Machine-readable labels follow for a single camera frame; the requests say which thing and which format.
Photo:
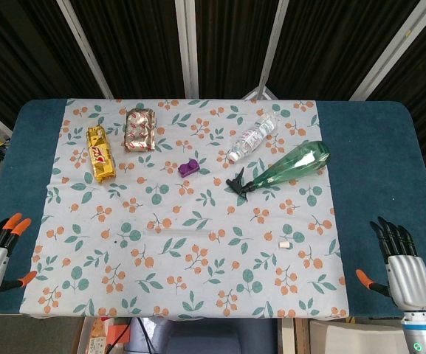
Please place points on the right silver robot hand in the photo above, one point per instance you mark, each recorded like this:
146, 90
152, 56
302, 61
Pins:
410, 280

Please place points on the small white block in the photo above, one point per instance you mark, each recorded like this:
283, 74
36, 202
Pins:
283, 244

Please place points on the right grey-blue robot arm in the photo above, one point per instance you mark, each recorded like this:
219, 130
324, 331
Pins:
419, 332

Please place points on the beige box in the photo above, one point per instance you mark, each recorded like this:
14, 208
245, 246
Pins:
353, 337

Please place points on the teal table cover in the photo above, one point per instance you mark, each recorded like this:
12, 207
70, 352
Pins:
375, 184

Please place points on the cardboard box orange print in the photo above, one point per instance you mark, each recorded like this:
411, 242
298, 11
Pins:
100, 332

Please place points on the yellow snack packet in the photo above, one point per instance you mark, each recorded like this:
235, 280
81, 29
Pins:
102, 155

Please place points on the green spray bottle black trigger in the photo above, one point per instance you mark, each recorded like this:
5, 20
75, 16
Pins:
301, 158

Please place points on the gold foil packet red print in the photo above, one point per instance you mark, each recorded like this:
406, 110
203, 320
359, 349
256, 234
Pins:
140, 131

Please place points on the floral print tablecloth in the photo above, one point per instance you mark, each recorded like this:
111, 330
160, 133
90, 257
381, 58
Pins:
198, 265

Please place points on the dark blue robot torso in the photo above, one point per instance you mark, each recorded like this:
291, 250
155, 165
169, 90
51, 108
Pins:
205, 337

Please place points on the clear plastic water bottle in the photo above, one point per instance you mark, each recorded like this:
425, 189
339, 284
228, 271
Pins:
253, 136

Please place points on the purple toy brick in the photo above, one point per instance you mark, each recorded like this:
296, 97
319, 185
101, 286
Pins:
188, 169

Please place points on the dark folding screen white frames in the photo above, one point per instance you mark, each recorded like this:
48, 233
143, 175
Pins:
142, 44

